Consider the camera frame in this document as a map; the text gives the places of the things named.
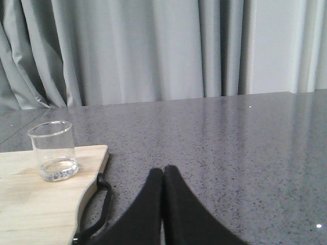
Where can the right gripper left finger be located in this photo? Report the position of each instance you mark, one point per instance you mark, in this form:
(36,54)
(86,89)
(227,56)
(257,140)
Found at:
(141,223)

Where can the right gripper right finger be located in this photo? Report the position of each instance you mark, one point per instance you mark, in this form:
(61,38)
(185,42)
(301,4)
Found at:
(185,219)

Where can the clear glass beaker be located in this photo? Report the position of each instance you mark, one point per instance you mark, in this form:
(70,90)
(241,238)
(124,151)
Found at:
(54,148)

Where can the bamboo cutting board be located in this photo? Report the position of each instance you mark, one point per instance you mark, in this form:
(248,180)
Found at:
(34,211)

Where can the grey curtain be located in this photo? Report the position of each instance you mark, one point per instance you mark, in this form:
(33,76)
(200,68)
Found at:
(82,53)

